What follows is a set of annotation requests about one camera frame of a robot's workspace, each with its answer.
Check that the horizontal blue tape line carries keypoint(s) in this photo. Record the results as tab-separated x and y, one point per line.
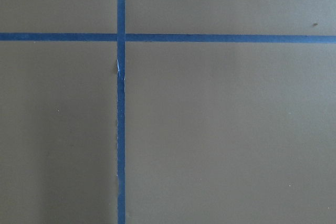
301	39

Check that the vertical blue tape line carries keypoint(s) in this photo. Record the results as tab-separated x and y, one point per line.
121	110

